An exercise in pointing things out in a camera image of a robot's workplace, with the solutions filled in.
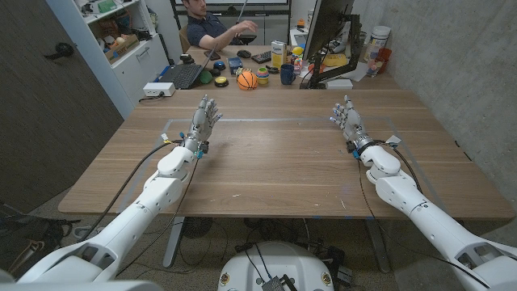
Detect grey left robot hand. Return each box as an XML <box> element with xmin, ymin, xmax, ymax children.
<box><xmin>183</xmin><ymin>95</ymin><xmax>224</xmax><ymax>154</ymax></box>

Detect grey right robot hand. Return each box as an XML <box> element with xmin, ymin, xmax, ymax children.
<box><xmin>330</xmin><ymin>95</ymin><xmax>376</xmax><ymax>154</ymax></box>

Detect flat white box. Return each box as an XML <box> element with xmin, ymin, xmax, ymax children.
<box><xmin>325</xmin><ymin>78</ymin><xmax>355</xmax><ymax>91</ymax></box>

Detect black laptop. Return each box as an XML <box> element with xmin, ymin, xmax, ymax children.
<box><xmin>158</xmin><ymin>44</ymin><xmax>219</xmax><ymax>91</ymax></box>

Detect white power strip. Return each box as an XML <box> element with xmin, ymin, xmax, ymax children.
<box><xmin>142</xmin><ymin>82</ymin><xmax>177</xmax><ymax>98</ymax></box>

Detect orange basketball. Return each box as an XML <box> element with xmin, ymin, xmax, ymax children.
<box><xmin>236</xmin><ymin>70</ymin><xmax>259</xmax><ymax>91</ymax></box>

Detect yellow bowl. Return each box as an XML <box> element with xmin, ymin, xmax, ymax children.
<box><xmin>322</xmin><ymin>53</ymin><xmax>349</xmax><ymax>68</ymax></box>

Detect small blue box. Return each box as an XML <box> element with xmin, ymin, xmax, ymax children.
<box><xmin>226</xmin><ymin>56</ymin><xmax>244</xmax><ymax>75</ymax></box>

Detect red cup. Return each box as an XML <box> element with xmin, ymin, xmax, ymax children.
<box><xmin>375</xmin><ymin>47</ymin><xmax>393</xmax><ymax>75</ymax></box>

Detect colourful stacked cups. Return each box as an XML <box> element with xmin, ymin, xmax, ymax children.
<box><xmin>255</xmin><ymin>66</ymin><xmax>271</xmax><ymax>86</ymax></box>

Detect dark blue mug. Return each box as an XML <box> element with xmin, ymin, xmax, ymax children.
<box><xmin>280</xmin><ymin>63</ymin><xmax>298</xmax><ymax>86</ymax></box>

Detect white shelf cabinet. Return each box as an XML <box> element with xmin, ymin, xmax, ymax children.
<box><xmin>45</xmin><ymin>0</ymin><xmax>170</xmax><ymax>120</ymax></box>

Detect brown chair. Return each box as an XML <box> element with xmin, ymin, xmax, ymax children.
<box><xmin>179</xmin><ymin>24</ymin><xmax>191</xmax><ymax>53</ymax></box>

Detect white round tub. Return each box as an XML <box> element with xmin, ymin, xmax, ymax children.
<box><xmin>364</xmin><ymin>25</ymin><xmax>393</xmax><ymax>62</ymax></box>

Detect person in dark polo shirt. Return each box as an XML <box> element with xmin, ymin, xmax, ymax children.
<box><xmin>180</xmin><ymin>0</ymin><xmax>259</xmax><ymax>53</ymax></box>

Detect yellow and white carton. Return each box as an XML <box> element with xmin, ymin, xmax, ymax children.
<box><xmin>271</xmin><ymin>40</ymin><xmax>288</xmax><ymax>70</ymax></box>

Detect black computer monitor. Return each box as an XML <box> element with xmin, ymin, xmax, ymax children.
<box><xmin>301</xmin><ymin>0</ymin><xmax>356</xmax><ymax>61</ymax></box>

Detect cardboard box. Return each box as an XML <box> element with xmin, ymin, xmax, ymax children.
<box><xmin>103</xmin><ymin>34</ymin><xmax>141</xmax><ymax>65</ymax></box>

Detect thin grey pole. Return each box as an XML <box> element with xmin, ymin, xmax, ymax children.
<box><xmin>235</xmin><ymin>0</ymin><xmax>249</xmax><ymax>26</ymax></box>

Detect grey table leg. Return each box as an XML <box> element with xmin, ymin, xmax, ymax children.
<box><xmin>365</xmin><ymin>217</ymin><xmax>392</xmax><ymax>274</ymax></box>
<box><xmin>162</xmin><ymin>216</ymin><xmax>186</xmax><ymax>268</ymax></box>

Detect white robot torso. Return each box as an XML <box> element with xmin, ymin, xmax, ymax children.
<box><xmin>217</xmin><ymin>241</ymin><xmax>335</xmax><ymax>291</ymax></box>

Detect small black box on torso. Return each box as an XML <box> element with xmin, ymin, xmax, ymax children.
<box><xmin>261</xmin><ymin>273</ymin><xmax>299</xmax><ymax>291</ymax></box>

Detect dark bag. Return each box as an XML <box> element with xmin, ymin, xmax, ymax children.
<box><xmin>0</xmin><ymin>201</ymin><xmax>82</xmax><ymax>280</ymax></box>

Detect black power strip cable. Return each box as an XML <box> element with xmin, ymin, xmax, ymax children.
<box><xmin>138</xmin><ymin>91</ymin><xmax>166</xmax><ymax>103</ymax></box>

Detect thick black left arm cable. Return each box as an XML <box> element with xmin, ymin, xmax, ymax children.
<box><xmin>78</xmin><ymin>139</ymin><xmax>185</xmax><ymax>243</ymax></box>

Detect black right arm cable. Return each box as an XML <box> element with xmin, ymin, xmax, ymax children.
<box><xmin>355</xmin><ymin>155</ymin><xmax>492</xmax><ymax>289</ymax></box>

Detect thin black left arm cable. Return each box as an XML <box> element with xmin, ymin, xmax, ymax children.
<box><xmin>115</xmin><ymin>155</ymin><xmax>201</xmax><ymax>278</ymax></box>

